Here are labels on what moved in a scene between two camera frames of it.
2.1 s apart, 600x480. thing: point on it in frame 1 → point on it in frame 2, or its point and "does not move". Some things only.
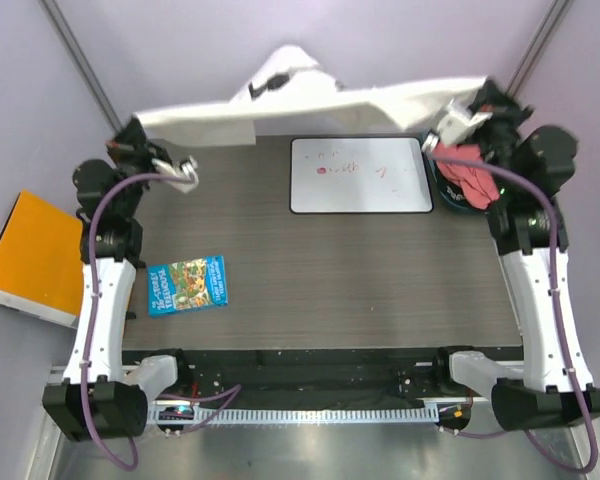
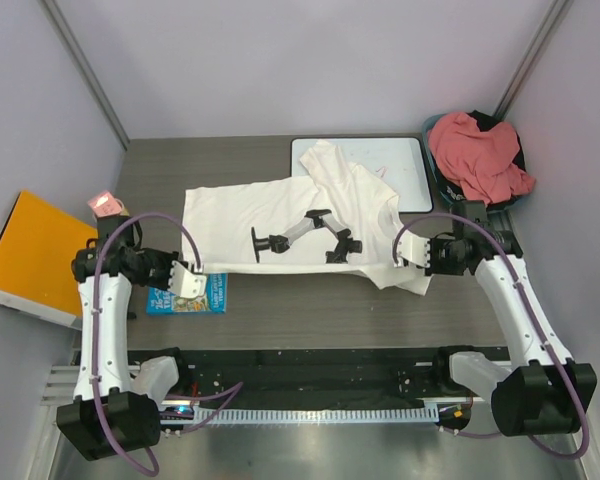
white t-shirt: x=296 y=79 → x=219 y=222
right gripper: x=489 y=99 → x=435 y=268
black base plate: x=307 y=374 does not move
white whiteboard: x=355 y=175 does not move
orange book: x=37 y=266 does not move
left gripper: x=130 y=143 → x=168 y=258
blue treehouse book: x=187 y=284 does not move
